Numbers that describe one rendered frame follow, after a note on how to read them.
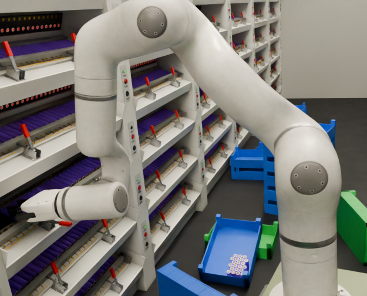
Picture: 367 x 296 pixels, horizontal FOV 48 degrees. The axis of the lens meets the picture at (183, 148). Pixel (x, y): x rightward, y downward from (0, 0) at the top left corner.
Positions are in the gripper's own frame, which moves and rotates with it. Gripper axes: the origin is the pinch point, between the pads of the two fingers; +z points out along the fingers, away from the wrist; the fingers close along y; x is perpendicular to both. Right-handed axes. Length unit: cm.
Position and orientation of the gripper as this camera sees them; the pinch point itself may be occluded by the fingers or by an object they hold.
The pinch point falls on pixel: (20, 208)
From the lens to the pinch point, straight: 117.4
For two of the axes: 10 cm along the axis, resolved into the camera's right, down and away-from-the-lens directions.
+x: 2.4, 9.4, 2.5
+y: -3.5, 3.2, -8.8
